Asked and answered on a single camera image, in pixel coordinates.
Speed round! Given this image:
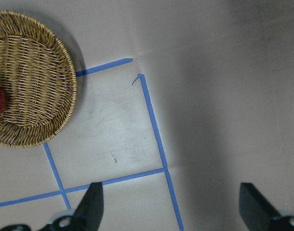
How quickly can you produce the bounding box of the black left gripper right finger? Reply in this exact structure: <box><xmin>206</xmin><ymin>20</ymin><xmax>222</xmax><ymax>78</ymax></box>
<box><xmin>239</xmin><ymin>182</ymin><xmax>294</xmax><ymax>231</ymax></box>

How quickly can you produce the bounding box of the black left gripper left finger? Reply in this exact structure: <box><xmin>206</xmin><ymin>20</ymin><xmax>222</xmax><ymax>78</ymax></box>
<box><xmin>0</xmin><ymin>181</ymin><xmax>105</xmax><ymax>231</ymax></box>

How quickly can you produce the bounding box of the woven wicker basket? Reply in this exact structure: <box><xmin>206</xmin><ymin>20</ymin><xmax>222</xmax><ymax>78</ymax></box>
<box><xmin>0</xmin><ymin>11</ymin><xmax>77</xmax><ymax>148</ymax></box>

